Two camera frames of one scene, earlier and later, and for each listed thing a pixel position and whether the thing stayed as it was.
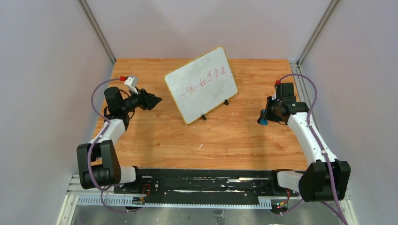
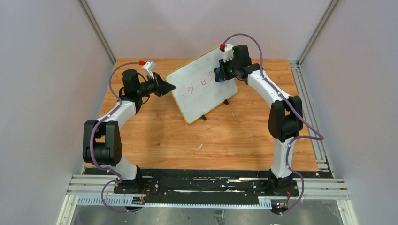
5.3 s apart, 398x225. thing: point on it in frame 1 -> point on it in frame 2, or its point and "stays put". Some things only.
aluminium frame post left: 85,6 stays put
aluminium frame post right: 317,31 stays put
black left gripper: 144,99 -> 156,85
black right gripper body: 269,109 -> 224,69
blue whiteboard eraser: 262,120 -> 219,77
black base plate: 202,186 stays put
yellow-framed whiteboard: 202,85 stays put
